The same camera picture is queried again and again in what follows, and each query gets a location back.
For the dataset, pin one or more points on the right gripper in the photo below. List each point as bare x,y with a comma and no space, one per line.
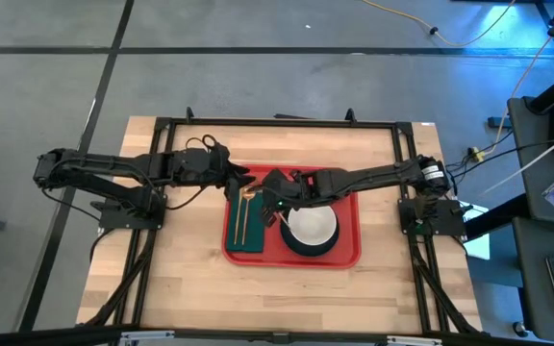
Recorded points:
286,190

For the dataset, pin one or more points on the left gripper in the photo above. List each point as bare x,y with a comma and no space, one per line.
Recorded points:
217,165

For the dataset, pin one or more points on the gold spoon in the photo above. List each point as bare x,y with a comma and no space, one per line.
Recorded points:
250,193

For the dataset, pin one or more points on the dark green napkin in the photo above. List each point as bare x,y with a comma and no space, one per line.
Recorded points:
259,235

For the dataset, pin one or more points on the gold knife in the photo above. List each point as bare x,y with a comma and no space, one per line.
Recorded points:
237,226

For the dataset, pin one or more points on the white bowl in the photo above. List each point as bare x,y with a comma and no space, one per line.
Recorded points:
313,226

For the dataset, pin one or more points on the dark blue plate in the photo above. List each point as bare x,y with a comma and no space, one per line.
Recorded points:
310,251

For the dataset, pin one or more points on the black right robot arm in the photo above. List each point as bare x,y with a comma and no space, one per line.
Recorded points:
378,177

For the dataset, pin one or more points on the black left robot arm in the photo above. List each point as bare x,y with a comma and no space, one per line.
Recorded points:
113,163

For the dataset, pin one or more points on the red plastic tray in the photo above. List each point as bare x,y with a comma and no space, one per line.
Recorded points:
267,257

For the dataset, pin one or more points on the black flat bar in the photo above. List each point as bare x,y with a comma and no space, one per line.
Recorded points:
291,116

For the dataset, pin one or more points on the yellow plug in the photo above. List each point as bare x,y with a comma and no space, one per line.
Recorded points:
476,154

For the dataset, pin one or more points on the black diagonal beam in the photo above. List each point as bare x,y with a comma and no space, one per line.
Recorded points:
498,216

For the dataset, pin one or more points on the dark power adapter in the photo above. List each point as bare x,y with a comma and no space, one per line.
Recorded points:
497,122

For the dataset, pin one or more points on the dark grey side desk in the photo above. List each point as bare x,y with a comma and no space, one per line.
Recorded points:
532,202

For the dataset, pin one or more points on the dark grey laptop desk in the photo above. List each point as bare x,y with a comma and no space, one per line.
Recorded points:
532,288

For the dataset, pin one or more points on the black caster wheel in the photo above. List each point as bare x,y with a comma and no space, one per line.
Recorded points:
520,329

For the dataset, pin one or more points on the black aluminium table frame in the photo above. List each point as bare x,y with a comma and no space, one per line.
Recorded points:
258,123

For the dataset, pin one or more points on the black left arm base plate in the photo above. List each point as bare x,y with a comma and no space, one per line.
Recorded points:
108,222

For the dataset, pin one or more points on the silver bracket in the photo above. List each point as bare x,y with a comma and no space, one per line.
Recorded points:
147,336
414,341

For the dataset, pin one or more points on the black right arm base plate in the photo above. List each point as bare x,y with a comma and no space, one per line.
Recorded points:
450,226

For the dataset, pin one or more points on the black camera mount beam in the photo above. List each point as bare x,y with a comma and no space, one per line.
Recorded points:
41,336

